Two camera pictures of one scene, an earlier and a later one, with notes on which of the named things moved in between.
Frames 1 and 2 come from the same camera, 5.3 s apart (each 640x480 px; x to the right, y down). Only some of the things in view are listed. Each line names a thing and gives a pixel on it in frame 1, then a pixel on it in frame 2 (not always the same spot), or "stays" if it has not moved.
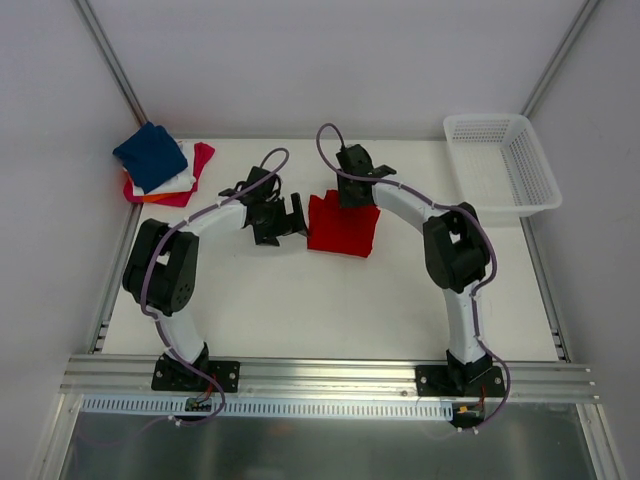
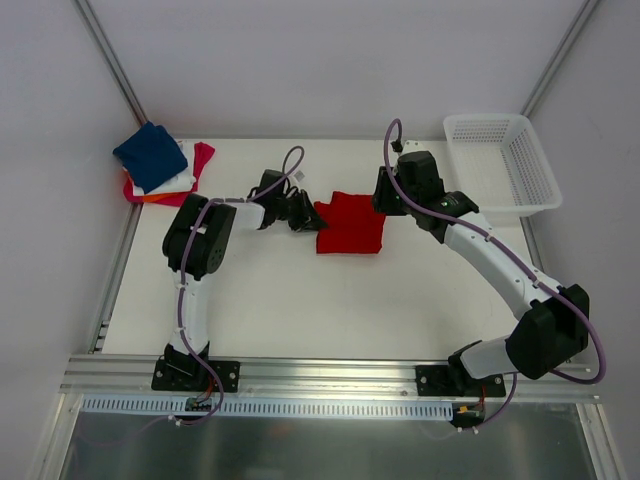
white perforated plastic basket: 503,167 stays
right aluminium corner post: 559,58 stays
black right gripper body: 355,189 -> 382,190
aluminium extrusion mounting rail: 132,376 stays
